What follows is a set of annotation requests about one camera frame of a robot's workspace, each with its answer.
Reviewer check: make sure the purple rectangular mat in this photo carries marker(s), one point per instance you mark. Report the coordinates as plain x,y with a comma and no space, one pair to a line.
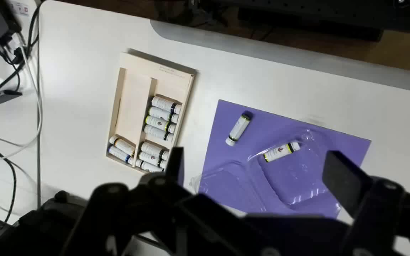
242,176

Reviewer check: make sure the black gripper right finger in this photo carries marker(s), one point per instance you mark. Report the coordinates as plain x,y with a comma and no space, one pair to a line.
347,183

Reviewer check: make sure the light wooden compartment tray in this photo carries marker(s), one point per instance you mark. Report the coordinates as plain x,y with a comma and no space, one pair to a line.
134,95

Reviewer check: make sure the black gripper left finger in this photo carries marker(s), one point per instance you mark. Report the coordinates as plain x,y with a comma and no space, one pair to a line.
175,164

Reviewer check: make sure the clear plastic clamshell container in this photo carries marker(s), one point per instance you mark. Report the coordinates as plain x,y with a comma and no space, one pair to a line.
299,180

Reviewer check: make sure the white power strip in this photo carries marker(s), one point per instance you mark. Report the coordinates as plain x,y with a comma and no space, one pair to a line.
20,7

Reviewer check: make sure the small white labelled bottle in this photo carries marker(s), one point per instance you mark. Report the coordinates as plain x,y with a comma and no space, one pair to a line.
161,115
152,150
148,167
122,145
151,160
158,123
164,103
155,133
118,154

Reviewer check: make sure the black equipment frame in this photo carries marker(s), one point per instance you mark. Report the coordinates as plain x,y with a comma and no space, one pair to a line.
309,17

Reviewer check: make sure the small white bottle dark cap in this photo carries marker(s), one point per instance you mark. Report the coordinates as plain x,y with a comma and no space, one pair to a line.
239,129

